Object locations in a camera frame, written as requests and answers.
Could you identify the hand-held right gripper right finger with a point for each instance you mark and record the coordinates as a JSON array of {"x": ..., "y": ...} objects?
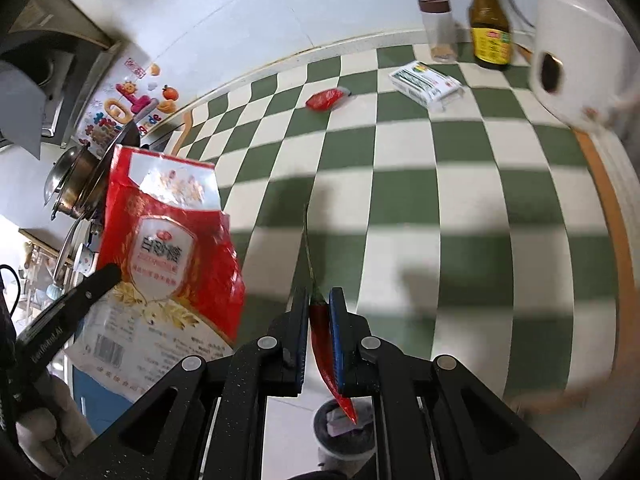
[{"x": 337, "y": 350}]

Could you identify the clear spice jar brown lid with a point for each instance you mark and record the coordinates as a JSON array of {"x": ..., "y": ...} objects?
[{"x": 437, "y": 30}]

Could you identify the green and white checkered mat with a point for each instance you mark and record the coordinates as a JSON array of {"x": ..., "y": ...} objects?
[{"x": 450, "y": 185}]

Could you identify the white round trash bin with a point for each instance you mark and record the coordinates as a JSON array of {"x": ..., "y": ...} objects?
[{"x": 345, "y": 440}]

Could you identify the colourful wall stickers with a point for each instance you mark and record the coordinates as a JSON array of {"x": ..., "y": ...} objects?
[{"x": 130, "y": 105}]

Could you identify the blue base cabinet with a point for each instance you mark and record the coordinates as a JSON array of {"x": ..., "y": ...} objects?
[{"x": 87, "y": 395}]

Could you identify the brown sauce bottle yellow label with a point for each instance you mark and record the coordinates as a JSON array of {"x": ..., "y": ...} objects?
[{"x": 490, "y": 35}]

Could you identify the black range hood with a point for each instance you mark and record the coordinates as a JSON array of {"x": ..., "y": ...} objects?
[{"x": 45, "y": 50}]

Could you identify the white medicine box green print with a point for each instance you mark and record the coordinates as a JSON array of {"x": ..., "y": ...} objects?
[{"x": 425, "y": 84}]

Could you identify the small red sauce packet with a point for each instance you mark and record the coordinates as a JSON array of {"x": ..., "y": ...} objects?
[{"x": 327, "y": 99}]

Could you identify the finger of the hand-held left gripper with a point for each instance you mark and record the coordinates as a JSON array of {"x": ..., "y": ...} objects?
[{"x": 75, "y": 305}]

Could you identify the stainless steel pot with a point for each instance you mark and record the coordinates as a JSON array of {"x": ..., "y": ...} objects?
[{"x": 72, "y": 180}]

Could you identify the white and pink electric kettle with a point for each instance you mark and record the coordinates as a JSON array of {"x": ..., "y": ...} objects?
[{"x": 585, "y": 45}]

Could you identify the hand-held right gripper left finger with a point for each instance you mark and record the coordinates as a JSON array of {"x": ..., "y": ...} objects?
[{"x": 301, "y": 350}]

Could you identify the red chili pepper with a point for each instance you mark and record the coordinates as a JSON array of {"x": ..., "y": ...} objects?
[{"x": 322, "y": 355}]

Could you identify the red and white sugar bag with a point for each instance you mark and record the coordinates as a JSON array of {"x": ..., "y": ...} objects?
[{"x": 165, "y": 260}]

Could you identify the person's left hand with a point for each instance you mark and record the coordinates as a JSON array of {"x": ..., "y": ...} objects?
[{"x": 40, "y": 425}]

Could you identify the white cup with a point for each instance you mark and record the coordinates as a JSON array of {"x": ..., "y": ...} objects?
[{"x": 86, "y": 259}]

